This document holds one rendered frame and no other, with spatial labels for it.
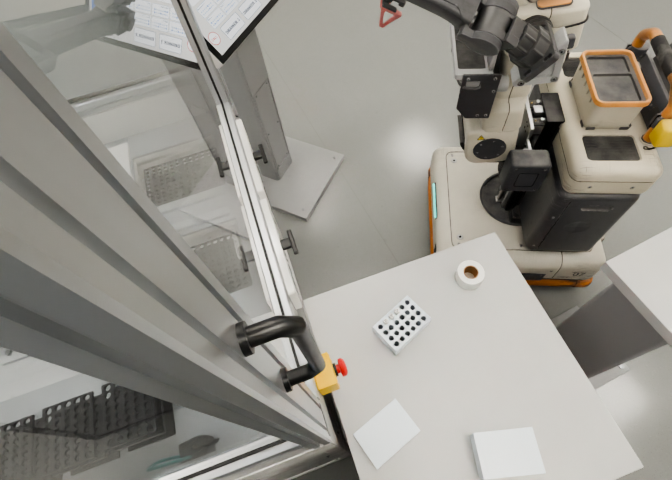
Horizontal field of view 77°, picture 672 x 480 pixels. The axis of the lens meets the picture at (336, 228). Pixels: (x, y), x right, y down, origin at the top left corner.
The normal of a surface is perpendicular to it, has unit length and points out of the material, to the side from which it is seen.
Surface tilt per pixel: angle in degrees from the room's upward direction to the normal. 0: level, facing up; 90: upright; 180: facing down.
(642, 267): 0
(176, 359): 90
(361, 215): 1
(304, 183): 3
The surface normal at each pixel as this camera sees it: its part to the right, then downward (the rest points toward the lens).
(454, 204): -0.09, -0.50
